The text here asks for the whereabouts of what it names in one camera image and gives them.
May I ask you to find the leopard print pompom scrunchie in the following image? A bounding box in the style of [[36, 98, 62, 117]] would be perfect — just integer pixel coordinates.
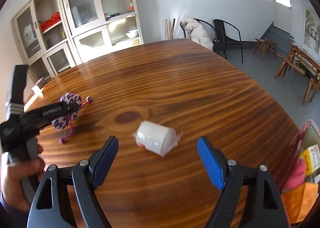
[[51, 92, 93, 145]]

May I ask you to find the small wooden stool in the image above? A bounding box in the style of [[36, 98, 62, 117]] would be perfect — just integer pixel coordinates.
[[253, 39, 278, 61]]

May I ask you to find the wooden dining table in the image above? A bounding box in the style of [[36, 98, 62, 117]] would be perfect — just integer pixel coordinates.
[[288, 44, 319, 82]]

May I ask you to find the hanging scroll painting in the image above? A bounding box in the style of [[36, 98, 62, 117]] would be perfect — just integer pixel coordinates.
[[303, 5, 319, 55]]

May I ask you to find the pink tin box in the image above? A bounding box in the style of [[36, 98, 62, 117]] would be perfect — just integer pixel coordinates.
[[271, 119, 320, 226]]

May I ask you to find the long wooden bench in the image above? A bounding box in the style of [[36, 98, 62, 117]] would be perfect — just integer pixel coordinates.
[[273, 54, 319, 106]]

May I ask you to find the person's left hand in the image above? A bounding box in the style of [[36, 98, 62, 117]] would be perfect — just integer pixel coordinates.
[[1, 153, 45, 214]]

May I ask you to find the light orange toy cube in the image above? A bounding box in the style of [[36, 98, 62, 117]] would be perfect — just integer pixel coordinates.
[[281, 182, 318, 224]]

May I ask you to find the black metal chair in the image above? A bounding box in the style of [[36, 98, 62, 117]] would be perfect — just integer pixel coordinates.
[[213, 19, 244, 63]]

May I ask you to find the green white medicine box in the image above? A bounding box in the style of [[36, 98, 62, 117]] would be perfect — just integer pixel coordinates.
[[300, 144, 320, 177]]

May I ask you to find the white puffer jacket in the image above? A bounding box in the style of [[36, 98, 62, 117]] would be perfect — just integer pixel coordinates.
[[180, 18, 214, 51]]

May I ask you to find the purple sleeve forearm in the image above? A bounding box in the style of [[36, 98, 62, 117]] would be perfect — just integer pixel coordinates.
[[1, 194, 29, 228]]

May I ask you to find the small white box on table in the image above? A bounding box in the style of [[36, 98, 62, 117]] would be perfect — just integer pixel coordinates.
[[32, 78, 46, 97]]

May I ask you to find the beige glass-door cabinet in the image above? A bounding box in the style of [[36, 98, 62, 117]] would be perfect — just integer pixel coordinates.
[[12, 0, 144, 81]]

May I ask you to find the white tissue pack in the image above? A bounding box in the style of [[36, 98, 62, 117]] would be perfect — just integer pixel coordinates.
[[132, 121, 183, 157]]

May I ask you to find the wooden measuring stick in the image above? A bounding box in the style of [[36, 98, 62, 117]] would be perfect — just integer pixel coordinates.
[[164, 19, 169, 40]]

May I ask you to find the pink foam twist roller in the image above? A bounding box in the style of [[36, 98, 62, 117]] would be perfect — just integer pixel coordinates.
[[284, 159, 306, 190]]

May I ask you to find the black chair with white jacket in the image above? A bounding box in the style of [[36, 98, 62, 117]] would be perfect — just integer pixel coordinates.
[[180, 18, 218, 51]]

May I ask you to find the white bowl in cabinet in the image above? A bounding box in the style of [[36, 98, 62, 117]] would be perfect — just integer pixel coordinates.
[[125, 29, 139, 39]]

